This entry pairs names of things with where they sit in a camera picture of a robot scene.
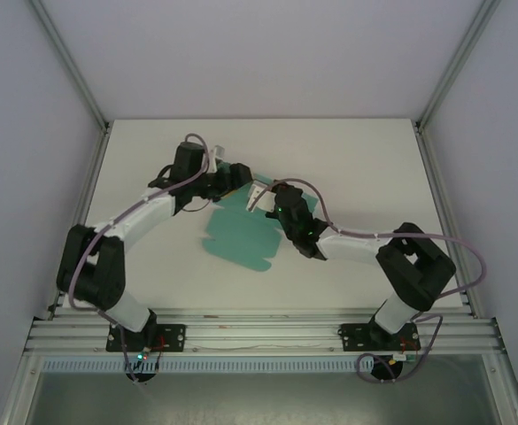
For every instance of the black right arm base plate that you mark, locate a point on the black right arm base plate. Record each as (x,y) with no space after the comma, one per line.
(351,338)

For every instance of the aluminium table side rail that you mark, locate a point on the aluminium table side rail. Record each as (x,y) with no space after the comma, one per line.
(431,177)
(94,177)

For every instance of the aluminium mounting rail beam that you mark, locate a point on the aluminium mounting rail beam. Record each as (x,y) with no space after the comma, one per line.
(263,329)

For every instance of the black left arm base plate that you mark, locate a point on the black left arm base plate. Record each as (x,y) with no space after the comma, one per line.
(174,336)

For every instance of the aluminium lower frame beam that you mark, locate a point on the aluminium lower frame beam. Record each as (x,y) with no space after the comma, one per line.
(19,389)
(506,389)

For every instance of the teal green cloth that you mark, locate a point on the teal green cloth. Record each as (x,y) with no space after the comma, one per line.
(241,239)

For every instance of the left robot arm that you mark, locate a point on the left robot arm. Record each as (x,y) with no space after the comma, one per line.
(108,288)

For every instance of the grey metal sheet panel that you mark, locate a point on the grey metal sheet panel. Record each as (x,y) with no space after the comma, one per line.
(258,398)

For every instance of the aluminium frame post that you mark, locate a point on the aluminium frame post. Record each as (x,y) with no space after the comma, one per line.
(71,62)
(455,62)

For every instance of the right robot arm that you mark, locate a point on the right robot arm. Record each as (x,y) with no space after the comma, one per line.
(418,274)

